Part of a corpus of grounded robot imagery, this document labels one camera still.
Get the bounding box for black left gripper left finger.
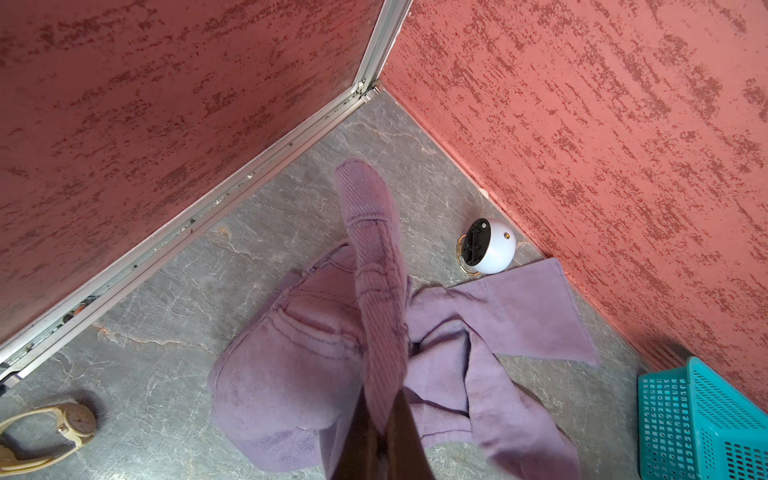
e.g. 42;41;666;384
331;392;381;480

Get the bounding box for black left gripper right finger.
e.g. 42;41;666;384
386;390;434;480

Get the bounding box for purple trousers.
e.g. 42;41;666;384
208;159;599;479

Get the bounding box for white computer mouse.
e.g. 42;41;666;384
456;218;517;276

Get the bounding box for teal plastic mesh basket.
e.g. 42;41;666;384
638;357;767;480

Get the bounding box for aluminium corner post left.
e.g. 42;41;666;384
354;0;413;95

